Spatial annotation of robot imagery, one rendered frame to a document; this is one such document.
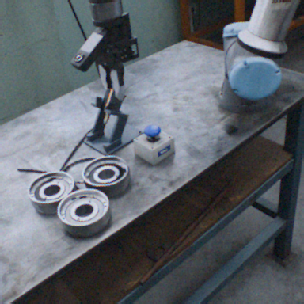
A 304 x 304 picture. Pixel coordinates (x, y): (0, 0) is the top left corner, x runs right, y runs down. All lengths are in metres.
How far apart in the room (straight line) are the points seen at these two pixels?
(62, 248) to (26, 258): 0.07
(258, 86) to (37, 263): 0.60
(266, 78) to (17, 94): 1.89
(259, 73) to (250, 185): 0.45
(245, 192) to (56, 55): 1.73
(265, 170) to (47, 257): 0.78
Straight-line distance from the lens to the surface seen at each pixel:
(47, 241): 0.82
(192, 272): 1.72
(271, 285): 1.70
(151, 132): 0.92
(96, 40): 0.93
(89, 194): 0.85
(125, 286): 1.03
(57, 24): 2.58
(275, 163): 1.34
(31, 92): 2.60
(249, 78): 0.91
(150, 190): 0.88
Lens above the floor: 1.38
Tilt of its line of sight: 31 degrees down
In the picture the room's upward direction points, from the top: 10 degrees counter-clockwise
